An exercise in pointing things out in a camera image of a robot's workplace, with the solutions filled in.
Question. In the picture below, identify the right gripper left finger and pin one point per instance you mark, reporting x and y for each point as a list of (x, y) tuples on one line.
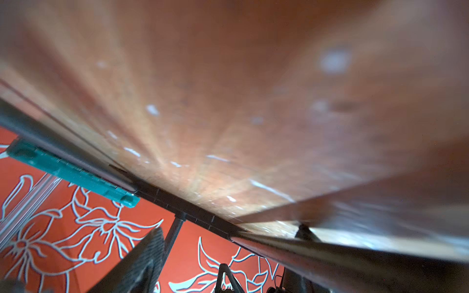
[(140, 269)]

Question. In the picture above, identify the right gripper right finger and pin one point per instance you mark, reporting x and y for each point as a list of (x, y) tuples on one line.
[(226, 281)]

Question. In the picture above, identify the black garment rack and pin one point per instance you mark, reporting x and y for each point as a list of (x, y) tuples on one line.
[(341, 218)]

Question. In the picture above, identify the green tool case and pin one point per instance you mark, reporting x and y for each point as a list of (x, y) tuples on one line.
[(43, 160)]

